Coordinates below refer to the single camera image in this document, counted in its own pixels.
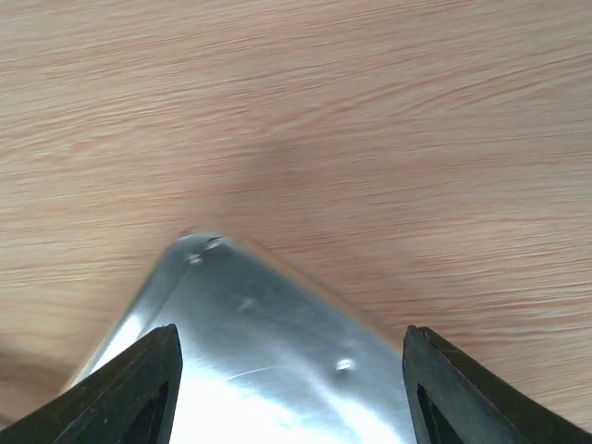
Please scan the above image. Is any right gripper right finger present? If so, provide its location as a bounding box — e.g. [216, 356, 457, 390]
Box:
[402, 326, 591, 444]

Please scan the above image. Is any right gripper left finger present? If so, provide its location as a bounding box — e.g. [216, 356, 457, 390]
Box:
[1, 324, 182, 444]

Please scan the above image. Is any gold metal tin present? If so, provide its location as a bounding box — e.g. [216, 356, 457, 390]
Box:
[73, 234, 415, 443]

